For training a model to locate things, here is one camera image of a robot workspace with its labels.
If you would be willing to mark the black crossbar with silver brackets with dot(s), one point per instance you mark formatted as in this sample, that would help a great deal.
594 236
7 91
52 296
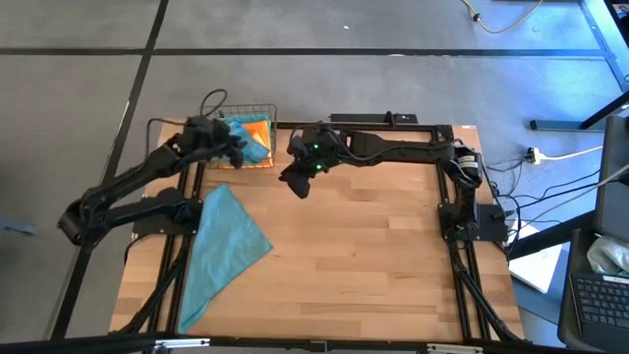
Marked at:
74 344

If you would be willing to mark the black aluminium table frame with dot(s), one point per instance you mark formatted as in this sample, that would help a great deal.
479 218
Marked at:
368 127

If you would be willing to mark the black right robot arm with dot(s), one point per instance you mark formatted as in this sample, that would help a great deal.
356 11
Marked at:
417 147

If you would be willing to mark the orange microfiber towel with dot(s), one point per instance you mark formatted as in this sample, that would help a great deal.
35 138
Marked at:
260 133

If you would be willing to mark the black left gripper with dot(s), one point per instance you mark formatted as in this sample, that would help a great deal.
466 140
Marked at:
206 137

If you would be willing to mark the black desk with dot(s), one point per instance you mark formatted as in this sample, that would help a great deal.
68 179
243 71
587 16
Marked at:
570 334

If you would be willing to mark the black computer monitor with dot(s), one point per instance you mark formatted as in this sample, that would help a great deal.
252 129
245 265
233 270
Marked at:
614 187

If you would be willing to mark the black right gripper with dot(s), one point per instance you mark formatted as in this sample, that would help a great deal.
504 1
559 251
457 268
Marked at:
317 150

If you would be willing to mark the white power strip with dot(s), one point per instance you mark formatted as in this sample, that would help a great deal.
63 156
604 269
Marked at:
533 156

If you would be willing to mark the black stand foot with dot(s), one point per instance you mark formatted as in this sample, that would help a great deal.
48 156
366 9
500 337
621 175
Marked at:
604 110

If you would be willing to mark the light blue microfiber towel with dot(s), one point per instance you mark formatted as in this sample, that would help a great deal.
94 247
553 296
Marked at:
248 142
221 241

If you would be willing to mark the computer keyboard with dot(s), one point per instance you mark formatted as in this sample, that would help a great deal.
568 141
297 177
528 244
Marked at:
604 305

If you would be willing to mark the grey crumpled cloth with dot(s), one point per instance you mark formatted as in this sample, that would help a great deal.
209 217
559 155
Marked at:
609 255

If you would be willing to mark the black bar on table edge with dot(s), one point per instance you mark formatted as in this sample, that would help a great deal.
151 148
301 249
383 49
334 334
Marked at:
363 118

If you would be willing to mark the white flat sheet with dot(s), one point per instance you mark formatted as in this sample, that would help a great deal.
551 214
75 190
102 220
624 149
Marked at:
535 268

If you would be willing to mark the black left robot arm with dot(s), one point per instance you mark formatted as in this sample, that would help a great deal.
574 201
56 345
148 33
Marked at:
128 187

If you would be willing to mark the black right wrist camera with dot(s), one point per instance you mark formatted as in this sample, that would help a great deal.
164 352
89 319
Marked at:
299 186

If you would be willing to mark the grey floor tape piece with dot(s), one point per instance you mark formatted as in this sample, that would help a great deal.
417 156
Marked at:
19 228

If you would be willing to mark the black desk leg bar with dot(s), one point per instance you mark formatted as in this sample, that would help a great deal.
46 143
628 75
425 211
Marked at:
550 241

